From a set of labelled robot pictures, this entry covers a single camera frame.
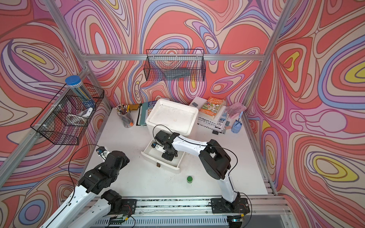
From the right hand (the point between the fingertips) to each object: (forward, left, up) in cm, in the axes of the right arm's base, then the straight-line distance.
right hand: (171, 156), depth 90 cm
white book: (+45, -22, +6) cm, 50 cm away
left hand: (-5, +25, +12) cm, 29 cm away
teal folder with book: (+43, +22, +2) cm, 49 cm away
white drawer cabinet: (+14, -4, +21) cm, 26 cm away
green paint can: (-15, -11, 0) cm, 18 cm away
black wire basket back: (+55, -4, +32) cm, 64 cm away
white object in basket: (+11, +42, +32) cm, 54 cm away
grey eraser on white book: (+41, -17, +7) cm, 45 cm away
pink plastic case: (+42, -51, -2) cm, 66 cm away
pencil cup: (+29, +34, +13) cm, 47 cm away
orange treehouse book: (+35, -30, +10) cm, 47 cm away
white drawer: (0, +11, +2) cm, 11 cm away
